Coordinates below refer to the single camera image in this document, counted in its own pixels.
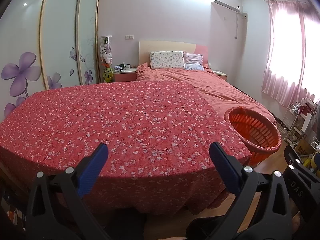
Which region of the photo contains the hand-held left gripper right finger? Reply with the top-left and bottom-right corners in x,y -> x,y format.
205,142 -> 293,240

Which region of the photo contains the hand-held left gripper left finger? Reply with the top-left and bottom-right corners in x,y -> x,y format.
26,143 -> 112,240

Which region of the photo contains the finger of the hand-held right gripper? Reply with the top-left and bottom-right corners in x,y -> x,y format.
284,145 -> 320,180

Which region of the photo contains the orange plastic basket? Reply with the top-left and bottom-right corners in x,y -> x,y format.
224,106 -> 282,167

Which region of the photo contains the person's right hand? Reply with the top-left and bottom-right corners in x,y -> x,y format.
291,211 -> 305,233

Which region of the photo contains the cardboard box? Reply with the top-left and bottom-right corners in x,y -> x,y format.
295,139 -> 316,156

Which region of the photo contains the yellow container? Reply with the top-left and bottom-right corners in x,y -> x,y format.
304,155 -> 318,171

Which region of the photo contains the red floral table cloth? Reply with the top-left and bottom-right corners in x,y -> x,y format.
0,80 -> 252,216

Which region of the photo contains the white cluttered shelf unit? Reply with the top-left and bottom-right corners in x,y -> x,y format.
299,97 -> 320,140

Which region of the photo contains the person's right leg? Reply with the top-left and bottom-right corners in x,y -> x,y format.
186,216 -> 226,240

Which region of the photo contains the person's leg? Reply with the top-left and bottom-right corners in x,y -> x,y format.
186,216 -> 226,240
104,210 -> 146,240

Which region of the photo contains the person's left leg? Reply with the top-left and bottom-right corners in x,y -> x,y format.
104,210 -> 146,240

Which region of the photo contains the bed with salmon duvet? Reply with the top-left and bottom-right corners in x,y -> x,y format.
136,64 -> 277,125

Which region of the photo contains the dark box with orange print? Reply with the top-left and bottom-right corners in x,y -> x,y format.
0,192 -> 27,233

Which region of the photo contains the yellow plush toy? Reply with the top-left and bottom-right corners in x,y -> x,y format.
103,67 -> 114,83

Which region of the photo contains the pink nightstand with mugs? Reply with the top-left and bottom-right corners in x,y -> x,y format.
114,69 -> 138,82

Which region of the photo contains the pink curtain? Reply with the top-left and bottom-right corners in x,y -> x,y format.
261,0 -> 320,108

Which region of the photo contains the striped pink pillow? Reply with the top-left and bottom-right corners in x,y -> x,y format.
184,52 -> 204,71

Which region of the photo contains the floral white pillow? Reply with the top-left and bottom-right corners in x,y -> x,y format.
149,51 -> 186,70

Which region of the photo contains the cream and pink headboard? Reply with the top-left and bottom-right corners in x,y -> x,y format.
139,40 -> 209,66

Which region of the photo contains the air conditioner pipe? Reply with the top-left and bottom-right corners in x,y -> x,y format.
233,11 -> 248,39

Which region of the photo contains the white air conditioner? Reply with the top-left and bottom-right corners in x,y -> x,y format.
211,0 -> 242,13

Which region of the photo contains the white wire rack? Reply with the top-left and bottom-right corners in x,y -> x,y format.
279,102 -> 301,143

